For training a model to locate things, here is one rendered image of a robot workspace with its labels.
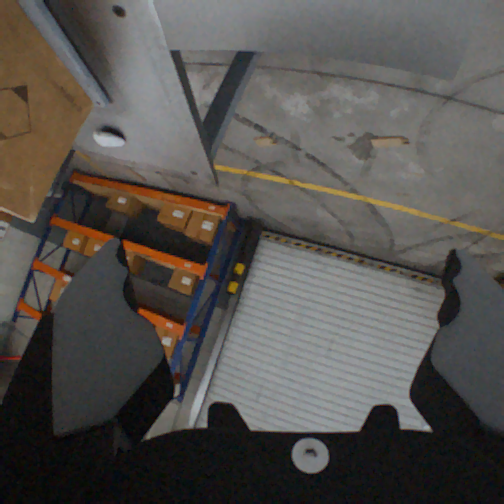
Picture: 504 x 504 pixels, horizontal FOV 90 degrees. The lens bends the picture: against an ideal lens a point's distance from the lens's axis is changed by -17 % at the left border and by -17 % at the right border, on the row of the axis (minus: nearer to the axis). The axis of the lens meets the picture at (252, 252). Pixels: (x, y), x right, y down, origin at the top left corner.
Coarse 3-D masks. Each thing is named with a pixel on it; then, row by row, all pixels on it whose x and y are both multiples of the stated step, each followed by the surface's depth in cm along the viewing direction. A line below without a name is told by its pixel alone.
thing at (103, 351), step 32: (96, 256) 10; (64, 288) 8; (96, 288) 8; (128, 288) 9; (64, 320) 7; (96, 320) 7; (128, 320) 7; (64, 352) 6; (96, 352) 6; (128, 352) 6; (160, 352) 6; (64, 384) 6; (96, 384) 6; (128, 384) 6; (160, 384) 6; (64, 416) 5; (96, 416) 5; (128, 416) 5
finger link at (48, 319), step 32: (32, 352) 6; (32, 384) 5; (0, 416) 5; (32, 416) 5; (0, 448) 4; (32, 448) 4; (64, 448) 4; (96, 448) 5; (0, 480) 4; (32, 480) 4; (64, 480) 4
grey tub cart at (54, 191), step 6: (72, 150) 213; (72, 156) 219; (66, 162) 210; (60, 168) 209; (66, 168) 211; (60, 174) 208; (54, 180) 207; (60, 180) 212; (54, 186) 208; (60, 186) 215; (48, 192) 230; (54, 192) 203; (60, 192) 211; (48, 204) 200
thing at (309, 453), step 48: (192, 432) 5; (240, 432) 5; (288, 432) 5; (336, 432) 5; (384, 432) 4; (432, 432) 4; (96, 480) 4; (144, 480) 4; (192, 480) 4; (240, 480) 4; (288, 480) 4; (336, 480) 4; (384, 480) 4; (432, 480) 4; (480, 480) 4
